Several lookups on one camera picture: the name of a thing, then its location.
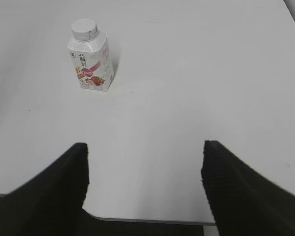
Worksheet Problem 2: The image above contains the white yili yogurt bottle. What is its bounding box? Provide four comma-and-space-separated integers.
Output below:
67, 32, 114, 91

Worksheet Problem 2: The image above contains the white bottle cap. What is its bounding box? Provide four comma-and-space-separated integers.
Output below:
71, 19, 98, 41

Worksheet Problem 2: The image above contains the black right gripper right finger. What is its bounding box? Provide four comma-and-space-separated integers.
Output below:
201, 141, 295, 236

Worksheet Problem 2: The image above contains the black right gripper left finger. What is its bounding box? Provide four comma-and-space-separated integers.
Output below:
0, 143, 89, 236

